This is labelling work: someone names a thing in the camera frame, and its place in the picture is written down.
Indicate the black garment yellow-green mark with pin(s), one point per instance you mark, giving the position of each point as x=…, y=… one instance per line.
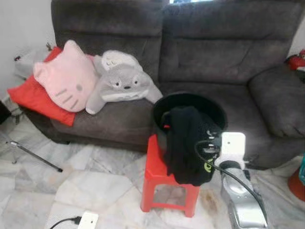
x=186, y=143

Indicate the red fire extinguisher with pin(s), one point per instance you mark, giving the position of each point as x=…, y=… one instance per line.
x=296, y=61

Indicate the red waste bin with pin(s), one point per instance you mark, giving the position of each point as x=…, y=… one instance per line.
x=296, y=188

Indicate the black plastic bucket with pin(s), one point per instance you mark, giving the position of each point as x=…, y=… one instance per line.
x=214, y=112

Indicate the dark grey fabric sofa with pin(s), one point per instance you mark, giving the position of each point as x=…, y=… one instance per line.
x=214, y=57

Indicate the red plastic stool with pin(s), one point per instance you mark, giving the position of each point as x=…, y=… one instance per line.
x=155, y=171

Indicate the grey Totoro plush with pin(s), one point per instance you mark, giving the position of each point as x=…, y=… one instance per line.
x=124, y=81

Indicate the pink cat face pillow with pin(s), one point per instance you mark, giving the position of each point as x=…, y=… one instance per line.
x=66, y=78

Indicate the red cushion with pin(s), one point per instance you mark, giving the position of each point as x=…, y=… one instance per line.
x=33, y=100

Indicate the steel clothes rack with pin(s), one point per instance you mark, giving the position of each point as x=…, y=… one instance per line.
x=35, y=156

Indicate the grey cloth bundle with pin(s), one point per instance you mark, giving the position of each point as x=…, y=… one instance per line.
x=28, y=62

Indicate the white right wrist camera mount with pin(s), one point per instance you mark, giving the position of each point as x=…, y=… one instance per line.
x=233, y=148

